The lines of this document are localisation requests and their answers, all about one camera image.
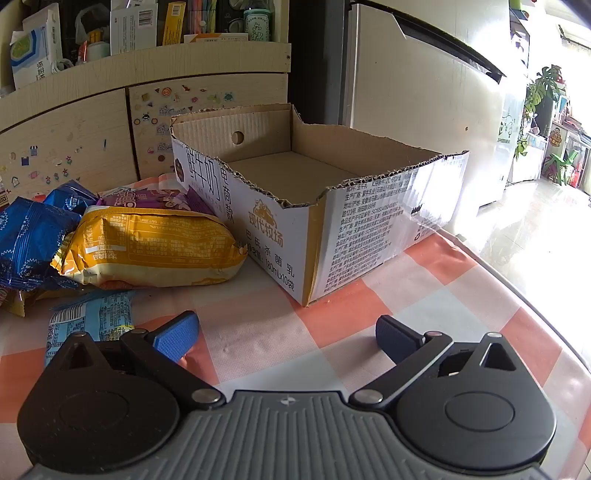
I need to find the clear plastic bag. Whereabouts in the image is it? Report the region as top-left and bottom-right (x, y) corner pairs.
(74, 7), (112, 44)

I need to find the white refrigerator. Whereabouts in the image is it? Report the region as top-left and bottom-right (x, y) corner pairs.
(342, 0), (529, 208)

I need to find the light blue snack packet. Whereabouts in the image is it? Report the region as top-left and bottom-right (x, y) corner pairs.
(45, 290), (136, 367)

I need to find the white box with barcode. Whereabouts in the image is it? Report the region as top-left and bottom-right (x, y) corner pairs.
(110, 0), (158, 57)

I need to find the white and blue medicine box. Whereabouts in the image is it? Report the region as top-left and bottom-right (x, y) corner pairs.
(10, 4), (63, 90)

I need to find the black appliance with knobs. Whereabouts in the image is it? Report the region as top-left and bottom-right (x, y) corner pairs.
(217, 0), (252, 34)

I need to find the printed cardboard box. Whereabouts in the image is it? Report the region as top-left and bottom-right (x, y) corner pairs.
(170, 103), (471, 307)

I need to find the yellow box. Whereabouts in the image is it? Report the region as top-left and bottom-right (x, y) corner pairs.
(163, 1), (186, 46)

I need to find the purple snack packet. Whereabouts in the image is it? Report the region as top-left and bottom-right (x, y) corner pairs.
(97, 186), (218, 217)

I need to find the green potted plant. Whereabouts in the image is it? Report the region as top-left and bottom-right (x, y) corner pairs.
(515, 65), (566, 160)

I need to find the white jar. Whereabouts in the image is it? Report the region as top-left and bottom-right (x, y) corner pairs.
(84, 41), (112, 63)

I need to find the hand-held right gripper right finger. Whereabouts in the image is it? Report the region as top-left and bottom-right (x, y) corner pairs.
(349, 315), (520, 410)

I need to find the orange checked tablecloth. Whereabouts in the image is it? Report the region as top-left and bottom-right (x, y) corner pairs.
(0, 178), (591, 425)

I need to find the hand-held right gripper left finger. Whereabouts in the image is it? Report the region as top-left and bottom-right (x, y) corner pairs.
(51, 310), (223, 411)

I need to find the wooden cabinet with stickers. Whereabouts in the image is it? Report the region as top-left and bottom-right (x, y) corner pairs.
(0, 0), (293, 199)

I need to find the orange and white box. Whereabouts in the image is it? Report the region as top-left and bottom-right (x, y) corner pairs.
(184, 32), (249, 44)

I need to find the yellow snack packet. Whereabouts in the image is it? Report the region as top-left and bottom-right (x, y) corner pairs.
(51, 206), (249, 290)

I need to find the pack of coloured pens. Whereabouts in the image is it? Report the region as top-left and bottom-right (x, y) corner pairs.
(187, 0), (218, 35)

